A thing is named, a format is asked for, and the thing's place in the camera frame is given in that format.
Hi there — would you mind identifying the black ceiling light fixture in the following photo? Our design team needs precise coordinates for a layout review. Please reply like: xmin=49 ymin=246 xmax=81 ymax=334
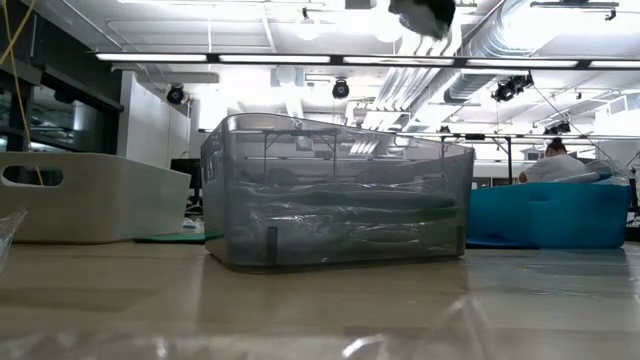
xmin=529 ymin=0 xmax=621 ymax=22

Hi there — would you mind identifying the silver ribbed ventilation duct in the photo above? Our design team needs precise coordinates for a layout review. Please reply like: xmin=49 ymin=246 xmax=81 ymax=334
xmin=457 ymin=0 xmax=556 ymax=60

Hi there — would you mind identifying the white room pillar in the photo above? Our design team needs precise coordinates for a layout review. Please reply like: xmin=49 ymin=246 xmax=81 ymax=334
xmin=117 ymin=69 xmax=176 ymax=167

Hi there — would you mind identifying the overhead LED light bar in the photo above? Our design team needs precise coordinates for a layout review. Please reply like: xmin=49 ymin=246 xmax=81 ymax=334
xmin=94 ymin=51 xmax=640 ymax=71

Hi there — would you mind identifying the dark glass partition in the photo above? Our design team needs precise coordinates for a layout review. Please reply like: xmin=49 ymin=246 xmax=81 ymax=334
xmin=0 ymin=49 xmax=125 ymax=154

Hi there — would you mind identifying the person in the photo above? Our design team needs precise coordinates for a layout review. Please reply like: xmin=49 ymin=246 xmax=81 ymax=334
xmin=518 ymin=138 xmax=601 ymax=184

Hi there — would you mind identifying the black monitor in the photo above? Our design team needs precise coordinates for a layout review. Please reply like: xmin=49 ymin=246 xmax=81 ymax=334
xmin=169 ymin=158 xmax=203 ymax=202

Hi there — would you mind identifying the transparent grey plastic bin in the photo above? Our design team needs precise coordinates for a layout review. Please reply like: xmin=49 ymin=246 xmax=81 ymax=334
xmin=199 ymin=112 xmax=475 ymax=271

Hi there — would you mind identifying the grey ventilation duct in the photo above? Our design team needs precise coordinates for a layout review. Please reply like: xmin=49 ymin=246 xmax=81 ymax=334
xmin=442 ymin=69 xmax=501 ymax=105

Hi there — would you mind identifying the yellow cable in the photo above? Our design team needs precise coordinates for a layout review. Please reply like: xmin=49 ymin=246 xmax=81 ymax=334
xmin=0 ymin=0 xmax=45 ymax=187

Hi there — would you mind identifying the green bristle wrapped toothbrush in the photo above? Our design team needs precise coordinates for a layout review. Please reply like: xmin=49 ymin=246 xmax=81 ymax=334
xmin=0 ymin=208 xmax=27 ymax=274

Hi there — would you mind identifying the teal plastic bin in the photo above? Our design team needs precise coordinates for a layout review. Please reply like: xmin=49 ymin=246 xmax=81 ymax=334
xmin=467 ymin=180 xmax=633 ymax=250

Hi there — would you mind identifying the white plastic bin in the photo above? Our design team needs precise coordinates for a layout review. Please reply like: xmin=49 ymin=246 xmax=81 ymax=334
xmin=0 ymin=151 xmax=193 ymax=245

